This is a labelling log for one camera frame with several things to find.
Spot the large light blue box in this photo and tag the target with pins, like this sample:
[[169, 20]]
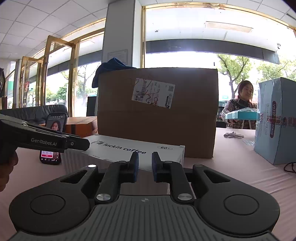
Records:
[[275, 124]]

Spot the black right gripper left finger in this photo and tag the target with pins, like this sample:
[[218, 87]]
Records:
[[101, 180]]

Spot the flat teal box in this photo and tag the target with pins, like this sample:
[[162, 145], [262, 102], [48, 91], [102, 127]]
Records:
[[242, 114]]

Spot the smartphone on stand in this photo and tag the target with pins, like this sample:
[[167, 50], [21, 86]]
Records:
[[54, 136]]

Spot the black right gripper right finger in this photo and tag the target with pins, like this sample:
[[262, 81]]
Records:
[[186, 184]]

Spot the woman in plaid shirt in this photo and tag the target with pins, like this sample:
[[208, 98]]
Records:
[[244, 100]]

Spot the wooden side table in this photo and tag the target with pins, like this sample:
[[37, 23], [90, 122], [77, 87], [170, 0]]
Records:
[[80, 126]]

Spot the brown cardboard box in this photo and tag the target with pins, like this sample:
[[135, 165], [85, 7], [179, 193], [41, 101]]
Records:
[[174, 106]]

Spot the grey gloves on table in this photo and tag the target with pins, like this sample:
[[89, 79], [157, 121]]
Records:
[[233, 135]]

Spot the blue cloth on box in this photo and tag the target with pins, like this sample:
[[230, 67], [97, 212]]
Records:
[[113, 64]]

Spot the white luckin coffee box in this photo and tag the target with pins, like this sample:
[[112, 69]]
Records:
[[104, 150]]

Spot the person's left hand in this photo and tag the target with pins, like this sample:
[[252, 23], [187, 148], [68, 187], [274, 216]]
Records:
[[6, 170]]

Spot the black leather sofa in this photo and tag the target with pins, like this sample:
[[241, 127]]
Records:
[[37, 114]]

